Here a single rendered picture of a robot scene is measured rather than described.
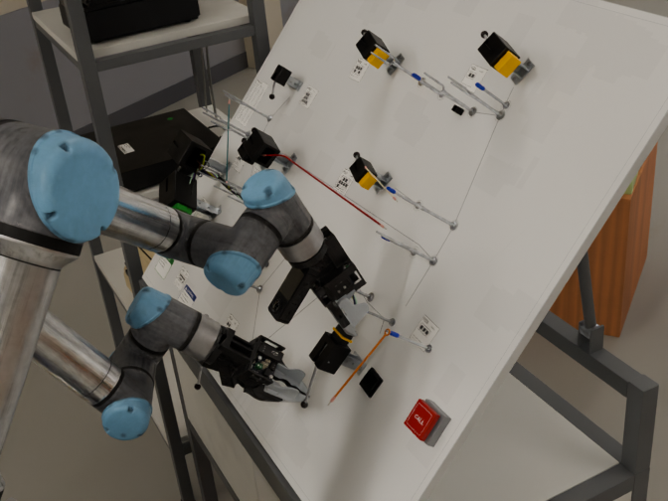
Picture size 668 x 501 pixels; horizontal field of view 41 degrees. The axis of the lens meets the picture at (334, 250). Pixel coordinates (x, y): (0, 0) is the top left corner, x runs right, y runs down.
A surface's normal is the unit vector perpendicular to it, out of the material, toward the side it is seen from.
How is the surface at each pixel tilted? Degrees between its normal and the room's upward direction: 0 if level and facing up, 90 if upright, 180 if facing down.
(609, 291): 90
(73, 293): 0
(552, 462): 0
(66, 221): 84
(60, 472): 0
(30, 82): 90
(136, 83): 90
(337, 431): 49
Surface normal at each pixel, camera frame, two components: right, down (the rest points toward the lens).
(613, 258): -0.43, 0.48
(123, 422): 0.11, 0.49
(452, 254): -0.72, -0.34
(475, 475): -0.09, -0.86
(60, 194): 0.85, 0.10
